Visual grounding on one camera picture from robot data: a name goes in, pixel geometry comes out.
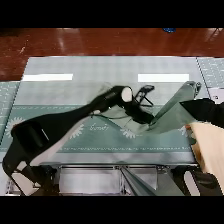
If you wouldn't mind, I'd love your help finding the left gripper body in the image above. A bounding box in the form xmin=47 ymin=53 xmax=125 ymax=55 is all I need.
xmin=123 ymin=98 xmax=156 ymax=125

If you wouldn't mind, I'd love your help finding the pale green shirt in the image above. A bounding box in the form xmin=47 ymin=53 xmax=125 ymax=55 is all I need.
xmin=89 ymin=80 xmax=203 ymax=136

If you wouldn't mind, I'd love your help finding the beige garment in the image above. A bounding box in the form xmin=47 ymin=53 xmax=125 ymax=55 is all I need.
xmin=187 ymin=121 xmax=224 ymax=183

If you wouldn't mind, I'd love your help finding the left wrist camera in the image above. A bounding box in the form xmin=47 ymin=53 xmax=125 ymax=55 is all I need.
xmin=132 ymin=84 xmax=156 ymax=108

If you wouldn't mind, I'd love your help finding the silver frame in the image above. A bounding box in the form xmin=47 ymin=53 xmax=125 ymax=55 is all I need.
xmin=0 ymin=162 xmax=224 ymax=197

